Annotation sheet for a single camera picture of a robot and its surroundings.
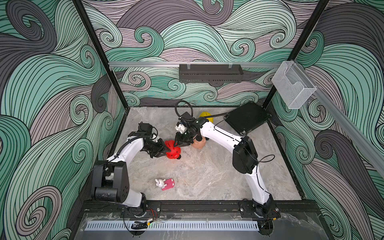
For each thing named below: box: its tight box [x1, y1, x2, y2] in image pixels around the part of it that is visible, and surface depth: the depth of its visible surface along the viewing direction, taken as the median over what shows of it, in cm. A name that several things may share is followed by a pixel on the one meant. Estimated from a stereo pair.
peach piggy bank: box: [191, 135, 207, 149], surface depth 92 cm
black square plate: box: [224, 101, 272, 136], surface depth 109 cm
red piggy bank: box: [164, 140, 182, 159], surface depth 87 cm
